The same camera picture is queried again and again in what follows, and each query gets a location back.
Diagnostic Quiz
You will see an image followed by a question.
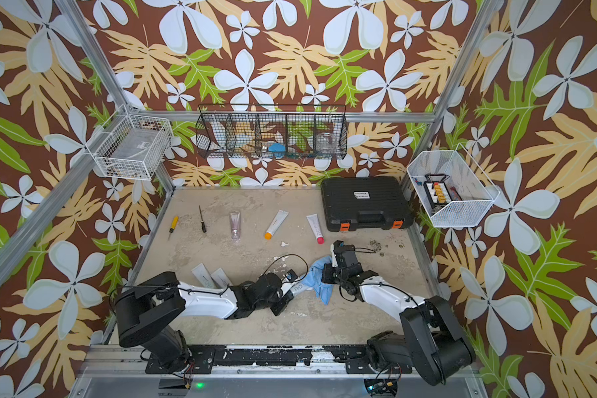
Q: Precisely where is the blue microfiber cloth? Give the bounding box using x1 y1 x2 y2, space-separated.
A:
301 255 333 305

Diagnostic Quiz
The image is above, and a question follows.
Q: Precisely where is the pink cap toothpaste tube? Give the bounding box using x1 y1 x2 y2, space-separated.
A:
306 214 324 245

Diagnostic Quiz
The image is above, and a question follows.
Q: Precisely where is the dark cap toothpaste tube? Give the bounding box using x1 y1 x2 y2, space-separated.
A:
281 282 312 297

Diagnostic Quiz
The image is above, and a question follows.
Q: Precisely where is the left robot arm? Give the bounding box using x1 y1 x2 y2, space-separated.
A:
113 270 300 375

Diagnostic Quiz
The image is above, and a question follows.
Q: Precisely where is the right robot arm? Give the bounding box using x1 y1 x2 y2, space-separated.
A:
322 240 476 386

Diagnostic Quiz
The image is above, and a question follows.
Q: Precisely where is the black cap toothpaste tube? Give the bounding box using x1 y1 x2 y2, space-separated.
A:
211 268 232 289

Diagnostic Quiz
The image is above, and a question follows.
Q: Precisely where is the green cap toothpaste tube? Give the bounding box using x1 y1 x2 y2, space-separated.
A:
192 263 217 289

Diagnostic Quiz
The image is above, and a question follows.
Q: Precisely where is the orange cap toothpaste tube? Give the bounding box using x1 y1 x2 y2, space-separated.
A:
264 210 289 240

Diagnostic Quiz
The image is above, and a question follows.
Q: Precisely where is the clear pink tube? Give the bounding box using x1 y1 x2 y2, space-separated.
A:
230 212 241 240

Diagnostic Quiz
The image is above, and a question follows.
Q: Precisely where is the black plastic tool case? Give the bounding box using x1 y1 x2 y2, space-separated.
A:
321 176 414 232

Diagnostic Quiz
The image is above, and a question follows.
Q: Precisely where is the black box in basket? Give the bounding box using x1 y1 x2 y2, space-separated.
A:
423 174 454 212

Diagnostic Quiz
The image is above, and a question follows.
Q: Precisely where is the blue item in basket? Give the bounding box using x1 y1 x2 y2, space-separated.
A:
268 143 286 156

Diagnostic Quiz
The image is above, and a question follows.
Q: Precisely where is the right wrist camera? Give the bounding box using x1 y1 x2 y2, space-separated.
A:
331 240 355 268

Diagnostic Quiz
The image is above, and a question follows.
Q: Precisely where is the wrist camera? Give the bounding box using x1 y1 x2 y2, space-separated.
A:
331 240 355 268
285 270 299 283

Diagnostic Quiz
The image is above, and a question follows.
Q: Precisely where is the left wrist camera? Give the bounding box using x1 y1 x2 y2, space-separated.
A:
285 270 299 283

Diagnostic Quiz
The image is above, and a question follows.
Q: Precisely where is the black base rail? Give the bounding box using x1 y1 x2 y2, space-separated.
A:
140 344 411 376

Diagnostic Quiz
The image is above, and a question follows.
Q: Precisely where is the black handle screwdriver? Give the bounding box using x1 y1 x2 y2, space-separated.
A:
197 205 207 233

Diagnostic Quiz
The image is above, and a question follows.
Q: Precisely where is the yellow handle screwdriver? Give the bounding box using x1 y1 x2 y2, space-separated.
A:
168 216 179 234

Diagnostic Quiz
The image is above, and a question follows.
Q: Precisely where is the white wire basket right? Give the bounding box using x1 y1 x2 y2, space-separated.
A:
407 144 501 229

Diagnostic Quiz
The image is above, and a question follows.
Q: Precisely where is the white wire basket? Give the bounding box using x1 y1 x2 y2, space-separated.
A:
407 144 501 229
89 105 173 181

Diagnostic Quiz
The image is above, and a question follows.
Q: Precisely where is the black wire basket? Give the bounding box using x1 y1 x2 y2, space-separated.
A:
193 104 349 159

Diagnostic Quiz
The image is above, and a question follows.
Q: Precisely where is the white wire basket left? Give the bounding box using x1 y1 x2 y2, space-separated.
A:
89 105 173 181

